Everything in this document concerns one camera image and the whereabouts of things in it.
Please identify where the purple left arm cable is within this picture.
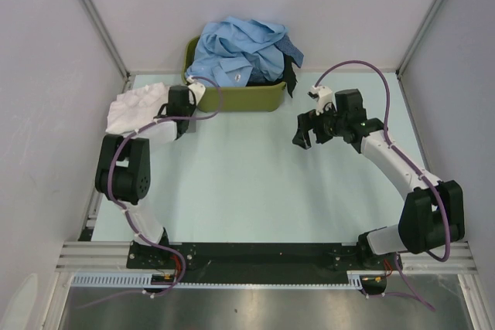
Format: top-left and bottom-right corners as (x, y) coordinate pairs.
(75, 75), (224, 308)

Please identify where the light blue long sleeve shirt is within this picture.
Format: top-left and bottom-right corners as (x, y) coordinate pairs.
(184, 17), (288, 87)

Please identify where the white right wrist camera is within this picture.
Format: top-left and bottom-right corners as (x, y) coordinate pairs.
(308, 86), (333, 116)

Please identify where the olive green plastic basket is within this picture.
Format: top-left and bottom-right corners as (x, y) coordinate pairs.
(180, 36), (286, 114)

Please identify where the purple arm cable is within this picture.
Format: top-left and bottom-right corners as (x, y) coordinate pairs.
(75, 75), (224, 308)
(313, 60), (452, 311)

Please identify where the white long sleeve shirt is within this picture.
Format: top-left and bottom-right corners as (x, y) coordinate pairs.
(105, 82), (169, 134)

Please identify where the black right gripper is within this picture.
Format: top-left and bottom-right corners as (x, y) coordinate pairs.
(292, 101), (347, 149)

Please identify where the white slotted cable duct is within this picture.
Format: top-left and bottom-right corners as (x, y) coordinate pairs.
(71, 272), (363, 290)

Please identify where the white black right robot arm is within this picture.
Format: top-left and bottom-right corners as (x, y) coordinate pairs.
(292, 87), (465, 269)

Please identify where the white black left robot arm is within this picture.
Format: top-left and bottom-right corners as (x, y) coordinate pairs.
(95, 83), (206, 268)

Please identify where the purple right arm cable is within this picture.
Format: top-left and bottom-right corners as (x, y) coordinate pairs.
(313, 60), (452, 311)

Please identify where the dark blue patterned shirt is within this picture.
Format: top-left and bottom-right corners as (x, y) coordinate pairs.
(275, 34), (304, 68)

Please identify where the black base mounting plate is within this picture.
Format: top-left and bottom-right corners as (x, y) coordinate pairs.
(126, 242), (402, 285)

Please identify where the black garment in basket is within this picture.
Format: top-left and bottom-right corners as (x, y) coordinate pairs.
(282, 55), (298, 98)

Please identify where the folded grey polo shirt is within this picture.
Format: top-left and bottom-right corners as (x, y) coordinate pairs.
(186, 121), (197, 134)

